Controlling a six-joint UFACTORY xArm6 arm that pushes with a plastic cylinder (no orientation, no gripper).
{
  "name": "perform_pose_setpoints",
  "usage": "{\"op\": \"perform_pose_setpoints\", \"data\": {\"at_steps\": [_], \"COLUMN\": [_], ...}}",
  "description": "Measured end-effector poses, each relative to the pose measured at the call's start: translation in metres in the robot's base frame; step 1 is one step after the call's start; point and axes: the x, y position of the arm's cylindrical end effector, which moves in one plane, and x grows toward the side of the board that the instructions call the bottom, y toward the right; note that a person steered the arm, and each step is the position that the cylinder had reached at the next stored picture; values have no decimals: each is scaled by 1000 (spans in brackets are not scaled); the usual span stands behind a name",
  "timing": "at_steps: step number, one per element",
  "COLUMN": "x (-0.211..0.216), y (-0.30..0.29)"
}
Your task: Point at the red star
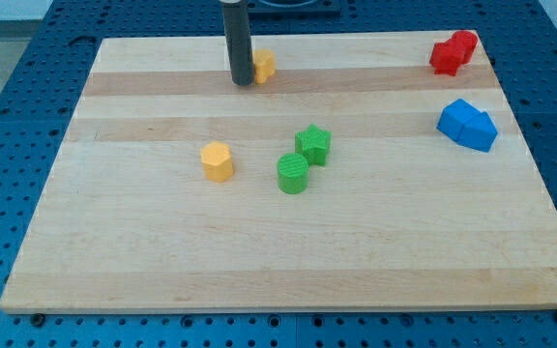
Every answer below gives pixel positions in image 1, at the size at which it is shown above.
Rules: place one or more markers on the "blue pentagon block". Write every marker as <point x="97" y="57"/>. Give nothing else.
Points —
<point x="479" y="133"/>

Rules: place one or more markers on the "red cylinder block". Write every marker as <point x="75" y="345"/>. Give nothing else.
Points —
<point x="467" y="40"/>

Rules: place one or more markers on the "black cylindrical pointer rod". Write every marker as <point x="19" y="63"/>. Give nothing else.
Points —
<point x="238" y="41"/>

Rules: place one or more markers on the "green cylinder block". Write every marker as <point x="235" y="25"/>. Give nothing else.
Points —
<point x="292" y="171"/>

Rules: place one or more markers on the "blue cube block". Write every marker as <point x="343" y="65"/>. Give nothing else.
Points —
<point x="454" y="117"/>

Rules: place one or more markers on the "green star block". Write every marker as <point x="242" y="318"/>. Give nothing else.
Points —
<point x="314" y="144"/>

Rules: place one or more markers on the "yellow heart block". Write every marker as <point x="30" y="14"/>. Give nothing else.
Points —
<point x="264" y="63"/>

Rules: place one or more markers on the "wooden board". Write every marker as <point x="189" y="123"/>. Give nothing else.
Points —
<point x="401" y="218"/>

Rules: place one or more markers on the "red star block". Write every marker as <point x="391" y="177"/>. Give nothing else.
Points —
<point x="447" y="57"/>

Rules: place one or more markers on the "yellow hexagon block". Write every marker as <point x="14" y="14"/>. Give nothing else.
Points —
<point x="217" y="161"/>

